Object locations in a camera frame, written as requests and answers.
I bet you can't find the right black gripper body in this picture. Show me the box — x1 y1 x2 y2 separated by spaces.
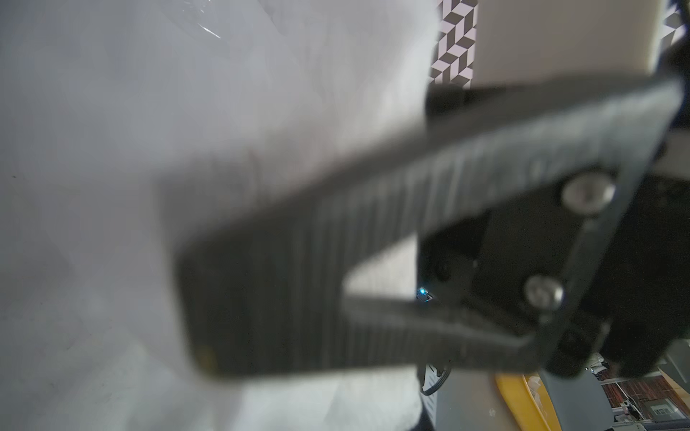
414 31 690 378

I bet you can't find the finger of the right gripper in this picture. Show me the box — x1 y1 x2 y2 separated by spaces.
174 75 685 379

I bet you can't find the yellow object outside cell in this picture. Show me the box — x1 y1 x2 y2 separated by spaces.
495 374 562 431

